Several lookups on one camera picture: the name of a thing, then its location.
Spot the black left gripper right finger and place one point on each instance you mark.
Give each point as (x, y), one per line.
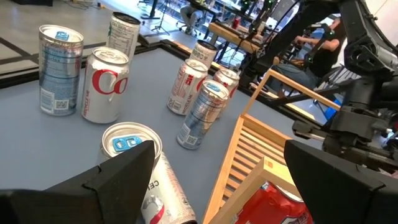
(348, 199)

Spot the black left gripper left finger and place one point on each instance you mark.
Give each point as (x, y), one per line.
(93, 199)

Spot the blue silver Red Bull can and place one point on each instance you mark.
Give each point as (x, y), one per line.
(200, 118)
(59, 77)
(124, 133)

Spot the red can sideways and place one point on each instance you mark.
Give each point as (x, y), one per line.
(169, 193)

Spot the red Fanta soda can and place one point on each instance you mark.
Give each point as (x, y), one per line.
(267, 207)

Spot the silver Diet Coke can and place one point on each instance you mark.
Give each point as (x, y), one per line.
(105, 93)
(231, 82)
(185, 90)

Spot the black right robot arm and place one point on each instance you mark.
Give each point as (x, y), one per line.
(367, 56)

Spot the wooden slatted shelf tray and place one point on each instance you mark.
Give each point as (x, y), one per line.
(245, 149)

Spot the blue table mat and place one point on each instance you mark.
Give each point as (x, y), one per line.
(46, 146)

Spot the person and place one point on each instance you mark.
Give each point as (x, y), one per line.
(189, 15)
(323, 59)

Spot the wooden work table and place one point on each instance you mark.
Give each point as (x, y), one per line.
(230, 35)

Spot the small red can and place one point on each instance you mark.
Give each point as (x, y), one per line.
(235, 23)

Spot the black tripod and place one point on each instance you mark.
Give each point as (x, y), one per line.
(161, 15)

